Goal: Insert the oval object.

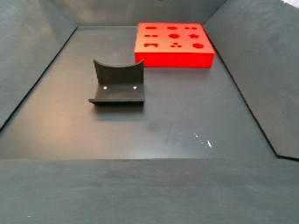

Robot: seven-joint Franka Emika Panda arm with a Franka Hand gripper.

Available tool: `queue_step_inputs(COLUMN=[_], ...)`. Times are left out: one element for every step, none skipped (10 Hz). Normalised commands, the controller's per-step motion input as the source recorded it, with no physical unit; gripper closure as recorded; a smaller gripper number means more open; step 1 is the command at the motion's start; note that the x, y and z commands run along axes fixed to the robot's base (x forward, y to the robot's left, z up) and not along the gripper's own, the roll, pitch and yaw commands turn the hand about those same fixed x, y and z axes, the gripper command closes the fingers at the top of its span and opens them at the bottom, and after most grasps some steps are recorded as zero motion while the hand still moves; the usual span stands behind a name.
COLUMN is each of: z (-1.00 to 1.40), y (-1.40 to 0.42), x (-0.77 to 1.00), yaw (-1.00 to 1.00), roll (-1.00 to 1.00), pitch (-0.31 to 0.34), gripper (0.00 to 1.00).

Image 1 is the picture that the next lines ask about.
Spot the red shape-sorter block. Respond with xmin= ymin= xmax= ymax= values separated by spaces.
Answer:
xmin=135 ymin=23 xmax=215 ymax=68

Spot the black curved peg holder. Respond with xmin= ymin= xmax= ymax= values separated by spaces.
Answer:
xmin=89 ymin=60 xmax=146 ymax=105

